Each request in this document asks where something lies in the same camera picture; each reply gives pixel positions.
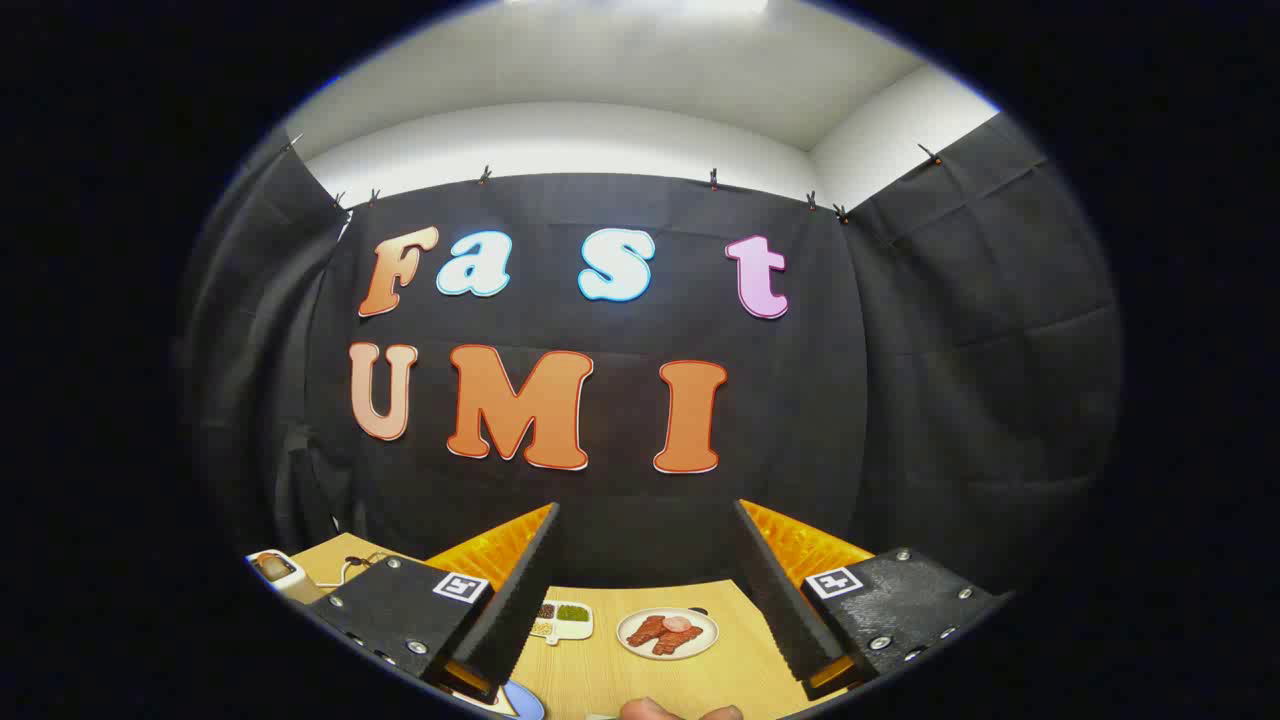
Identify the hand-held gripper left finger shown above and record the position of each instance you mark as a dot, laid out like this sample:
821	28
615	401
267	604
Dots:
515	610

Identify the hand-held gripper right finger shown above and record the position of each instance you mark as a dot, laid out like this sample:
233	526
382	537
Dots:
785	610

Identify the white divided bean dish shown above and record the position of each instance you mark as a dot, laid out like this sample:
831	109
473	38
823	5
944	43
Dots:
572	612

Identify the white round plate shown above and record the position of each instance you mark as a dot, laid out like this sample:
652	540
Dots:
705	630

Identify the blue plate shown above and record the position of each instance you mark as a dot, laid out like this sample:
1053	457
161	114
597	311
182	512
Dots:
527	700

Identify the small pink sausage slice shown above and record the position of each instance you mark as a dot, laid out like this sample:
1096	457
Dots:
677	623

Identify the brown meat piece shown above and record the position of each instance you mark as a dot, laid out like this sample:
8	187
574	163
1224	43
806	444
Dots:
678	640
645	630

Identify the white toaster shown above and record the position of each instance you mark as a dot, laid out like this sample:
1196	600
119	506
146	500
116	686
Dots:
290	582

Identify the row of black cloth clips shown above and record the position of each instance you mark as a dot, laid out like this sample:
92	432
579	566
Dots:
485	175

